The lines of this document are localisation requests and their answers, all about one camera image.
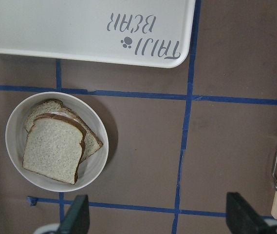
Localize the white round plate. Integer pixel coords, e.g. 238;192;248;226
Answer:
5;92;109;192

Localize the fried egg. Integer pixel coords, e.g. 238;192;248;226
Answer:
51;112;78;122

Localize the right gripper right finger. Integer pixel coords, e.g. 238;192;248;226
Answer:
226;192;266;234

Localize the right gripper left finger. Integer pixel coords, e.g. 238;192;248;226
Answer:
58;195;90;234

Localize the bread slice under egg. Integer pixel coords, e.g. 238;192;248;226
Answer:
24;99;103;161

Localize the white bear tray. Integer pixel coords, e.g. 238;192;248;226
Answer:
0;0;195;68

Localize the bread slice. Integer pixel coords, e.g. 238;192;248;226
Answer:
24;99;103;161
22;113;86;184

